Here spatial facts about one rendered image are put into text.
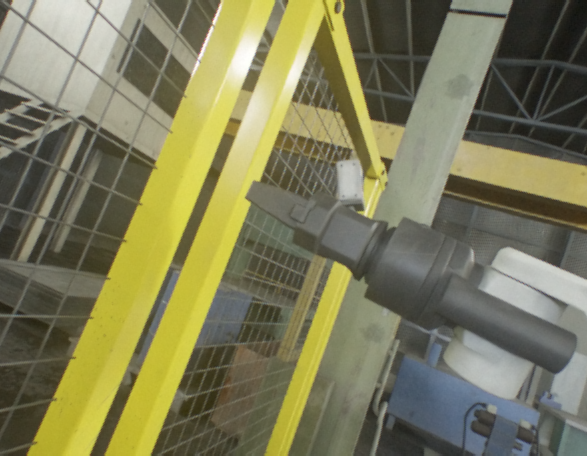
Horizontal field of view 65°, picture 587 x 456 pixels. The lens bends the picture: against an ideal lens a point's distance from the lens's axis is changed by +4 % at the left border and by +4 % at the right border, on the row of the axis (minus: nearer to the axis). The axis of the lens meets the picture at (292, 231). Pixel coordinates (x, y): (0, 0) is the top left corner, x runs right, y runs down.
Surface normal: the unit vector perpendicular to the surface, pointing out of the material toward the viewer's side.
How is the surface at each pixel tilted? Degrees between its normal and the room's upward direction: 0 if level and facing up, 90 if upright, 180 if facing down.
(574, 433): 90
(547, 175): 90
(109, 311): 90
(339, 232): 94
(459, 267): 70
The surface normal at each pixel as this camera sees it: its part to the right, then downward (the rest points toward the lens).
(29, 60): -0.28, -0.21
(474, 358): -0.65, -0.15
